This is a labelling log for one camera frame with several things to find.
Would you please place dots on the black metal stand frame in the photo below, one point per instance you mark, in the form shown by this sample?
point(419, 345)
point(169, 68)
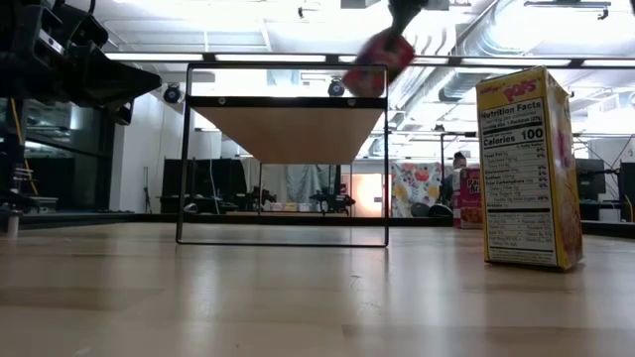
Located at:
point(442, 163)

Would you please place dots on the floral patterned cloth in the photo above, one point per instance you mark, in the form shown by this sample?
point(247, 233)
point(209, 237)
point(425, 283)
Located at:
point(414, 188)

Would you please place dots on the orange lit panel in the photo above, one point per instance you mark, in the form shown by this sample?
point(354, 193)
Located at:
point(368, 196)

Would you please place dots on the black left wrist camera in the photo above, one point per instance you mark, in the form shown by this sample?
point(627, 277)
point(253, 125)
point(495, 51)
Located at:
point(123, 113)

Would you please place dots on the long ceiling light bar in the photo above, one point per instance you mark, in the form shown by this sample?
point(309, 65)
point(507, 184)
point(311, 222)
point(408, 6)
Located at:
point(270, 58)

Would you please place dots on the small red cereal box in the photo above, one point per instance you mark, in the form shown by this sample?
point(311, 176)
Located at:
point(470, 198)

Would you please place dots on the round black ceiling camera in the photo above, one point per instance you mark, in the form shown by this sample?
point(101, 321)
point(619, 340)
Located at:
point(336, 88)
point(172, 93)

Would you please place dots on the person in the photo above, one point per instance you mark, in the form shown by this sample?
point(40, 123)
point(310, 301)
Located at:
point(459, 162)

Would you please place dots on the black tripod stand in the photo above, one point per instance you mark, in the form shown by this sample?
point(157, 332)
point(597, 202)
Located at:
point(147, 193)

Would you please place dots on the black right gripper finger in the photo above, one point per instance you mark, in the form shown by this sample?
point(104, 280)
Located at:
point(398, 27)

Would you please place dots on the grey storage bin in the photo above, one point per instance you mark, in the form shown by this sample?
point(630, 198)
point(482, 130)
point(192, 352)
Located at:
point(42, 204)

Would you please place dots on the black partition panel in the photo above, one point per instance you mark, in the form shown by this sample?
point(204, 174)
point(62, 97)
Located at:
point(203, 183)

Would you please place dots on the black rig post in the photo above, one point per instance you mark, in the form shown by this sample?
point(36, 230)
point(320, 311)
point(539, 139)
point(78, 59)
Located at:
point(7, 158)

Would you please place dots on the black background robot arm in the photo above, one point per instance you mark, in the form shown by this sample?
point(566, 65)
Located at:
point(431, 210)
point(258, 197)
point(332, 201)

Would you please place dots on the grey hanging cloth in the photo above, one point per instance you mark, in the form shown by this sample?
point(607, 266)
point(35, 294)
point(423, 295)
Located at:
point(305, 181)

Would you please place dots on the silver ventilation duct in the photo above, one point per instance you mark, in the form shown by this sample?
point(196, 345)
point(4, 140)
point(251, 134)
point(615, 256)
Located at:
point(461, 84)

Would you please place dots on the yellow Corn Pops cereal box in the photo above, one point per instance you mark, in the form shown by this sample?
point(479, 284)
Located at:
point(518, 173)

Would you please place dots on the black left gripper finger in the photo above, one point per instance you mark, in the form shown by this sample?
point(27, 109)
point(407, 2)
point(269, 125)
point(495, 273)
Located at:
point(119, 82)

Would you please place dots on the black ceiling rail fixture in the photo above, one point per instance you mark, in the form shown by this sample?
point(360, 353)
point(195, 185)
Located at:
point(568, 4)

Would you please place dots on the black frame wooden shelf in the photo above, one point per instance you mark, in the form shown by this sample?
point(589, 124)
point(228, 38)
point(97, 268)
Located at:
point(288, 131)

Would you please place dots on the small white cylinder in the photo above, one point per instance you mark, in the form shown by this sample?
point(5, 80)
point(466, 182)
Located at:
point(13, 224)

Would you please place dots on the black computer monitor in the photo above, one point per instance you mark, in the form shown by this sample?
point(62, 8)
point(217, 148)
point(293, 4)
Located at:
point(627, 191)
point(591, 178)

